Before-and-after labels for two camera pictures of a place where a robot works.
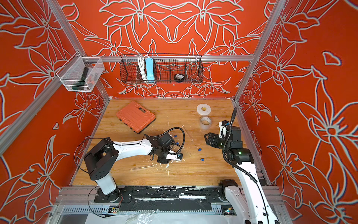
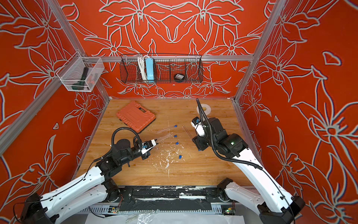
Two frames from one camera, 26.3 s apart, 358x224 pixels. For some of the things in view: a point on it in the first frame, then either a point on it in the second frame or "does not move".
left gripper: x=163 y=161 -> x=144 y=157
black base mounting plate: x=163 y=199 does not move
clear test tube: x=187 y=133 does not move
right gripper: x=212 y=135 -> x=197 y=141
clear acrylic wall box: x=80 y=74 does not move
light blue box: x=149 y=70 does not move
